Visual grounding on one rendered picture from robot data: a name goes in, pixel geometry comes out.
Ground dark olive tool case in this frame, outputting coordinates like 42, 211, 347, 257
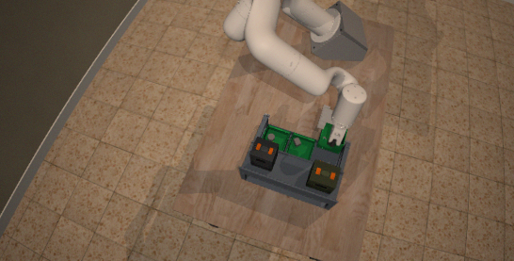
306, 159, 341, 194

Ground green open-front bin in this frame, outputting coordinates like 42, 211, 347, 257
262, 125, 291, 151
316, 123, 347, 154
286, 133, 316, 160

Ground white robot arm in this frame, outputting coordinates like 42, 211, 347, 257
223, 0, 367, 129

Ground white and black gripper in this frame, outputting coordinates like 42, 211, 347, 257
327, 124, 346, 147

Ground black tool case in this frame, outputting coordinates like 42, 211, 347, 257
250, 137, 279, 171

